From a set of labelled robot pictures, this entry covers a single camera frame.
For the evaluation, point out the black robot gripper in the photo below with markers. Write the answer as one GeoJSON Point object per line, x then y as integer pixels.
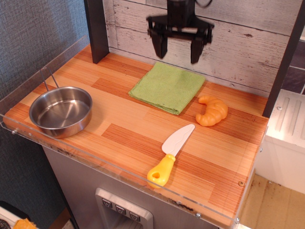
{"type": "Point", "coordinates": [181, 22]}

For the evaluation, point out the green cloth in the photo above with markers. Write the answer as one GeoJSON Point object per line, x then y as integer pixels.
{"type": "Point", "coordinates": [167, 88]}

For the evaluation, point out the orange toy croissant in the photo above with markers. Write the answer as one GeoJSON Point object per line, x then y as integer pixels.
{"type": "Point", "coordinates": [216, 111]}

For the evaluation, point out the stainless steel pot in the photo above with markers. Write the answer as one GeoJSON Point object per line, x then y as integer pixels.
{"type": "Point", "coordinates": [61, 112]}

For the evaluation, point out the white toy sink unit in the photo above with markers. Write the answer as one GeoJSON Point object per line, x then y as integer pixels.
{"type": "Point", "coordinates": [282, 153]}

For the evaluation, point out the grey toy fridge cabinet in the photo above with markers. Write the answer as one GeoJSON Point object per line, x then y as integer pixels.
{"type": "Point", "coordinates": [79, 182]}

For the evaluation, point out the silver dispenser panel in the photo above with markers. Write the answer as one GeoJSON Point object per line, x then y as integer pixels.
{"type": "Point", "coordinates": [118, 213]}

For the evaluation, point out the clear acrylic left guard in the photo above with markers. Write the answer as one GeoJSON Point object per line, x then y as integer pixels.
{"type": "Point", "coordinates": [35, 80]}

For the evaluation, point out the clear acrylic guard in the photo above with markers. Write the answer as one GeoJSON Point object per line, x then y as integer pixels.
{"type": "Point", "coordinates": [200, 211]}
{"type": "Point", "coordinates": [35, 80]}

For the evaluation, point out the clear acrylic front guard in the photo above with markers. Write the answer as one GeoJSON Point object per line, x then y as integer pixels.
{"type": "Point", "coordinates": [200, 211]}

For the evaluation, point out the orange object bottom left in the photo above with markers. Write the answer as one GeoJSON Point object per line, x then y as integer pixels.
{"type": "Point", "coordinates": [24, 224]}

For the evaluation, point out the dark left post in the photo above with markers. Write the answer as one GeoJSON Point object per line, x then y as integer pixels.
{"type": "Point", "coordinates": [97, 29]}

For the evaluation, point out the dark post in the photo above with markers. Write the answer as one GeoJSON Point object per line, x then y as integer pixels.
{"type": "Point", "coordinates": [286, 60]}
{"type": "Point", "coordinates": [97, 29]}

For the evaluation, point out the dark right post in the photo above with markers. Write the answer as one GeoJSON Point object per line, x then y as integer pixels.
{"type": "Point", "coordinates": [286, 60]}

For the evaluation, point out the toy knife yellow handle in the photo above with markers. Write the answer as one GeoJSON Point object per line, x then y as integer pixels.
{"type": "Point", "coordinates": [159, 175]}

